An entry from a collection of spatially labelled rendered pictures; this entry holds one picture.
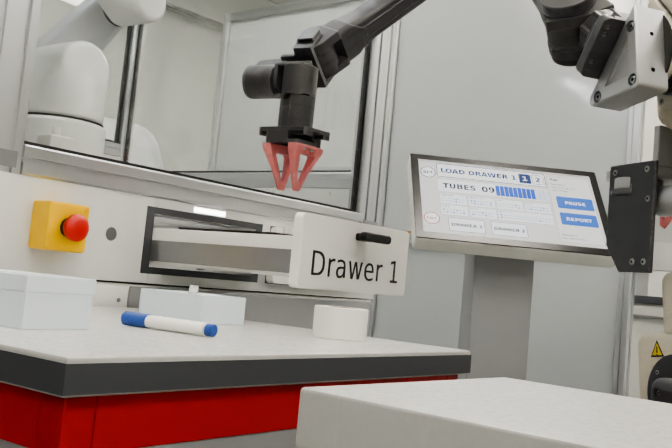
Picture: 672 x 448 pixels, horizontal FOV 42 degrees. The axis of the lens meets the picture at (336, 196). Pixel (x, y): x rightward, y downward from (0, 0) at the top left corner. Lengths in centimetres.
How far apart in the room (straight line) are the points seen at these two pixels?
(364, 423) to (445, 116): 280
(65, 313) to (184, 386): 21
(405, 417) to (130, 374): 25
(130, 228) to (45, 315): 60
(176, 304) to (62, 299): 33
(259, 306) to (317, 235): 45
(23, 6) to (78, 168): 25
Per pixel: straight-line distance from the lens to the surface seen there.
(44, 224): 133
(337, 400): 58
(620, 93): 121
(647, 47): 121
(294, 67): 141
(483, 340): 231
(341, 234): 133
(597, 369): 296
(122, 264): 147
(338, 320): 110
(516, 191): 236
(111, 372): 70
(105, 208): 144
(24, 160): 136
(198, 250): 142
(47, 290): 89
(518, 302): 233
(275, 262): 131
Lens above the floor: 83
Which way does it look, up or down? 6 degrees up
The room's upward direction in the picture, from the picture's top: 5 degrees clockwise
